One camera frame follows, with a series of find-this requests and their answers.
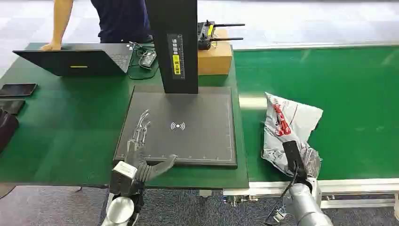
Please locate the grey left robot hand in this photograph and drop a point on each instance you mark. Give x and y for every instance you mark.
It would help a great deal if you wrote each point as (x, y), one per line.
(139, 165)

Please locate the white plastic parcel red print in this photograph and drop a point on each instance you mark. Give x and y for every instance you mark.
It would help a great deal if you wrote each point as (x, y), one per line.
(288, 121)

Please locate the black scanner stand with column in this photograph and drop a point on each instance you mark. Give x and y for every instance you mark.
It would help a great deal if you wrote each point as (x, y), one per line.
(187, 134)

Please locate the person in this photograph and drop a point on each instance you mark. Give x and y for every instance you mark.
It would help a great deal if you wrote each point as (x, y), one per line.
(123, 20)

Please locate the black remote controller with antennas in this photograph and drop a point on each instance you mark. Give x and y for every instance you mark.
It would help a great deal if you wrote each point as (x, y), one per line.
(205, 36)

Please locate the black flat case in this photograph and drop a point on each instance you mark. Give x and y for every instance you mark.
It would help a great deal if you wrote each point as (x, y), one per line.
(11, 106)

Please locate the green conveyor belt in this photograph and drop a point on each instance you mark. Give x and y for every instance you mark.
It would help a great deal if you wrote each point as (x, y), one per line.
(352, 109)

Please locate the black laptop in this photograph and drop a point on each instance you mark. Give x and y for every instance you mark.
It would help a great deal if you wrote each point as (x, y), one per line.
(78, 60)

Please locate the dark right robot hand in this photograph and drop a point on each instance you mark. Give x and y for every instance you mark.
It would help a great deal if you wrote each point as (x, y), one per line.
(292, 154)

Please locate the green table mat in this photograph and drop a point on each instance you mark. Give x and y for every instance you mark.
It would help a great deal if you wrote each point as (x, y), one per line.
(68, 131)

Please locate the brown cardboard box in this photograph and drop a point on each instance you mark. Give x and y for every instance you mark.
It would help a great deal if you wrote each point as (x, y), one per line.
(215, 57)

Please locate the dark bag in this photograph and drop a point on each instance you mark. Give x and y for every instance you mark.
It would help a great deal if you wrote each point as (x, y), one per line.
(6, 129)

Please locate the aluminium conveyor frame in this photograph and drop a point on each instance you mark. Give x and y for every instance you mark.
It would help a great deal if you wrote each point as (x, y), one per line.
(352, 188)

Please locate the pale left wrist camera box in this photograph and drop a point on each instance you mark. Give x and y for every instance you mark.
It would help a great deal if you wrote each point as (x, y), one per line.
(124, 169)

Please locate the person's hand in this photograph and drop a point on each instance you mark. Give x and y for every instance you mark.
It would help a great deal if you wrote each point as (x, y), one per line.
(50, 46)

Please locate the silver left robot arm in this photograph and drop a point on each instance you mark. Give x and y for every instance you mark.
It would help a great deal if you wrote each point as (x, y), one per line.
(120, 209)

